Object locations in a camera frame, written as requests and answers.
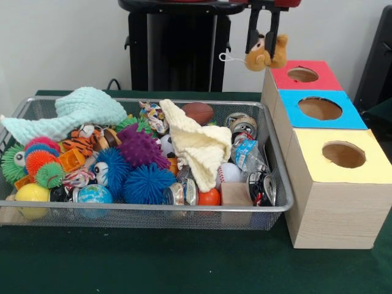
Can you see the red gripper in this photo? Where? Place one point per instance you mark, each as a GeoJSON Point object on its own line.
{"type": "Point", "coordinates": [288, 3]}

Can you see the brown teddy bear plush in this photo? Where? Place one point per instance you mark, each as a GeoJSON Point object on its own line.
{"type": "Point", "coordinates": [260, 59]}

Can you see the wooden box with three holes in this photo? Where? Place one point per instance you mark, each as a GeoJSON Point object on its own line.
{"type": "Point", "coordinates": [337, 214]}

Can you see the brown toy football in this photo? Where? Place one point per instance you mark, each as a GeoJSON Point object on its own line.
{"type": "Point", "coordinates": [199, 111]}

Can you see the black upright panel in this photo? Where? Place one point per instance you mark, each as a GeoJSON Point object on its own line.
{"type": "Point", "coordinates": [379, 61]}

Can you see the cream knitted cloth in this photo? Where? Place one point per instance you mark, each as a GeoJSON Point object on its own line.
{"type": "Point", "coordinates": [199, 144]}

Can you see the dark green tablecloth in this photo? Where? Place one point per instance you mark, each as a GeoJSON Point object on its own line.
{"type": "Point", "coordinates": [183, 266]}
{"type": "Point", "coordinates": [381, 119]}

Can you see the purple spiky toy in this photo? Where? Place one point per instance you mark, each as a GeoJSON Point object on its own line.
{"type": "Point", "coordinates": [141, 147]}

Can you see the orange ball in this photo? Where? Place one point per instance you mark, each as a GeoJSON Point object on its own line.
{"type": "Point", "coordinates": [209, 197]}

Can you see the blue spiky ball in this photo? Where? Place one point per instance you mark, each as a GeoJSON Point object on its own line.
{"type": "Point", "coordinates": [150, 186]}

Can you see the mint green knitted cloth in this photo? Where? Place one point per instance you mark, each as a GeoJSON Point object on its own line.
{"type": "Point", "coordinates": [85, 107]}

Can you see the blue spiky toy with eyes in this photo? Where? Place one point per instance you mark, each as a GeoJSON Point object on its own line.
{"type": "Point", "coordinates": [116, 162]}

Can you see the tiger plush toy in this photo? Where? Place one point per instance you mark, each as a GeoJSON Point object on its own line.
{"type": "Point", "coordinates": [81, 144]}

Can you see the globe print ball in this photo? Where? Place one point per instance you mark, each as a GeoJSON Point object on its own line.
{"type": "Point", "coordinates": [95, 194]}

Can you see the yellow ball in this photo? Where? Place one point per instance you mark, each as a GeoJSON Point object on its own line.
{"type": "Point", "coordinates": [32, 193]}

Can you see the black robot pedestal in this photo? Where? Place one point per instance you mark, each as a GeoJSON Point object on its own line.
{"type": "Point", "coordinates": [137, 55]}

